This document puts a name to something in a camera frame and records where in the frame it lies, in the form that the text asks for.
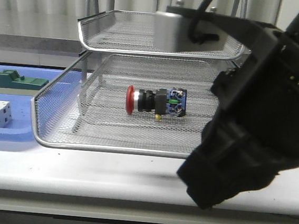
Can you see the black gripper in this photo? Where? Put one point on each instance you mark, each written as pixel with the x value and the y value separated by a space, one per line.
pixel 254 133

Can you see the red emergency stop button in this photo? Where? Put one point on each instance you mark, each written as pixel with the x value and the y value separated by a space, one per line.
pixel 162 101

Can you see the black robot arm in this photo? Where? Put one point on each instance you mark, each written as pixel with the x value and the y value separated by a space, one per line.
pixel 254 133

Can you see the silver top mesh tray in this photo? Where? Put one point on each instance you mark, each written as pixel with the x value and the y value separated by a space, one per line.
pixel 124 32

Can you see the grey stone counter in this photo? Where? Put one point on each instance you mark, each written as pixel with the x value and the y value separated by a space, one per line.
pixel 40 43

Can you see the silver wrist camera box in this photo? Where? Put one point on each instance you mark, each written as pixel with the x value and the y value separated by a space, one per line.
pixel 170 36

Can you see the green electrical switch block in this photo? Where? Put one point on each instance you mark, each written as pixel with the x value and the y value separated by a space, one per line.
pixel 12 83

